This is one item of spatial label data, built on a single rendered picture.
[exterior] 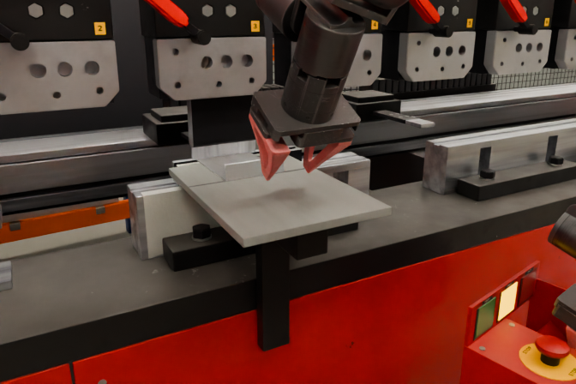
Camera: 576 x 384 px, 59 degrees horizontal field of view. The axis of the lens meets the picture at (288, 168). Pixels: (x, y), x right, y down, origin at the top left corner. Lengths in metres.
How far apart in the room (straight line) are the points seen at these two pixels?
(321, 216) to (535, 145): 0.71
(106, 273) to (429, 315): 0.52
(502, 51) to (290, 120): 0.59
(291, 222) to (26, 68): 0.34
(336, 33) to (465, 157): 0.61
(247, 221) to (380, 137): 0.71
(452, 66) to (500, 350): 0.46
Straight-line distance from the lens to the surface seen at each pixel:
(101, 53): 0.66
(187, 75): 0.69
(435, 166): 1.02
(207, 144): 0.75
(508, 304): 0.83
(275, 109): 0.52
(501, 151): 1.10
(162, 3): 0.64
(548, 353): 0.75
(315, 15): 0.48
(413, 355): 0.94
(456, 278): 0.93
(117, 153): 0.96
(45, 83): 0.66
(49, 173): 0.96
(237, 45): 0.71
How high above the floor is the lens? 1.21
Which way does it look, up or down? 17 degrees down
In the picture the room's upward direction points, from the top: straight up
